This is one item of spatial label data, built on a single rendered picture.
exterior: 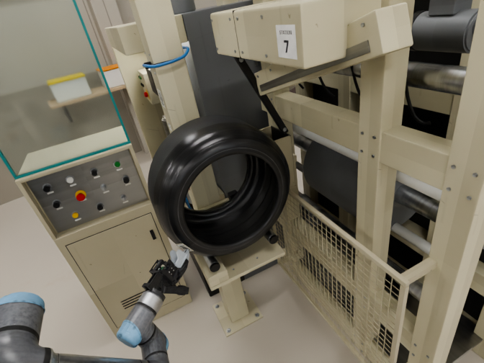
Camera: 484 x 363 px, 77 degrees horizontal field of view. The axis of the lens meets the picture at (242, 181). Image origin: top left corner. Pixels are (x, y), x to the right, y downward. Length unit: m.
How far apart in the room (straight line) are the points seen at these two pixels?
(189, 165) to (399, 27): 0.69
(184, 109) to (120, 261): 1.07
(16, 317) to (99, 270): 1.11
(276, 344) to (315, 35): 1.75
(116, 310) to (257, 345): 0.93
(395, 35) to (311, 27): 0.19
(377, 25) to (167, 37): 0.78
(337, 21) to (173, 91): 0.72
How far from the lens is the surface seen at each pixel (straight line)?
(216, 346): 2.17
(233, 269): 1.40
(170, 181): 1.05
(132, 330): 1.05
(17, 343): 0.93
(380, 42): 0.82
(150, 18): 1.30
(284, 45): 0.87
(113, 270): 2.06
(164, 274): 1.10
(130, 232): 1.92
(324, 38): 0.85
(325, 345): 2.10
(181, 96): 1.34
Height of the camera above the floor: 1.81
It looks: 31 degrees down
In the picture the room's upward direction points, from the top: 11 degrees counter-clockwise
